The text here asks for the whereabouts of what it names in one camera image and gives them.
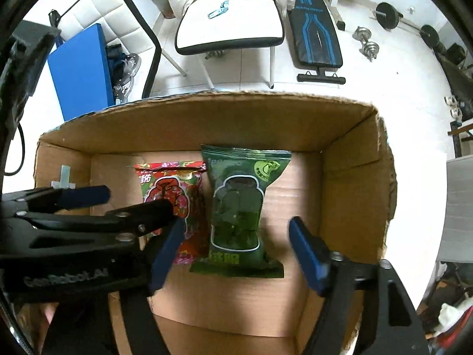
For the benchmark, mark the black blue workout bench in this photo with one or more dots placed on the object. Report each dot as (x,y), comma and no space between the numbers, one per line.
(315,42)

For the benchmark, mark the white quilted chair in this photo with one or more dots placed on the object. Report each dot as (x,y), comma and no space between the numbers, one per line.
(122,24)

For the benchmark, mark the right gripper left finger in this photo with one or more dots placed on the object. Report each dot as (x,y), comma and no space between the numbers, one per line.
(156,259)

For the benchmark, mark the white cushioned stool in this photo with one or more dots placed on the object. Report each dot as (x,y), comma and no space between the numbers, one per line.
(248,24)

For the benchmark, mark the chrome dumbbell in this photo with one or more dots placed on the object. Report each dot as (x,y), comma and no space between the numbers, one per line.
(369,49)

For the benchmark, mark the green snack bag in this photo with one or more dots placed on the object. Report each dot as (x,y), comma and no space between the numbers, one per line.
(239,178)

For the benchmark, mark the blue clip on stool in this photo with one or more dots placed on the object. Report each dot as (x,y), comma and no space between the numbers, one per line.
(222,9)

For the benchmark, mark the blue flat board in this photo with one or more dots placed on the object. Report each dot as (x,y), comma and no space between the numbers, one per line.
(80,74)

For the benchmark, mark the red floral snack bag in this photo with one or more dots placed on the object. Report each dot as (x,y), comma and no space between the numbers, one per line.
(181,183)

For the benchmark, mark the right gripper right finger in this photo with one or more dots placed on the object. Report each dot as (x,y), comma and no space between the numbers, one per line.
(389,323)

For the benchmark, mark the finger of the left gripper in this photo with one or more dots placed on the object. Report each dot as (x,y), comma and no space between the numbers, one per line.
(50,200)

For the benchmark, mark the brown cardboard box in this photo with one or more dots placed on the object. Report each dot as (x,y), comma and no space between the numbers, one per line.
(326,160)

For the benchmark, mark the sneakers pair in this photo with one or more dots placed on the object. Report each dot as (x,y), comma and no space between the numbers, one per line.
(122,68)

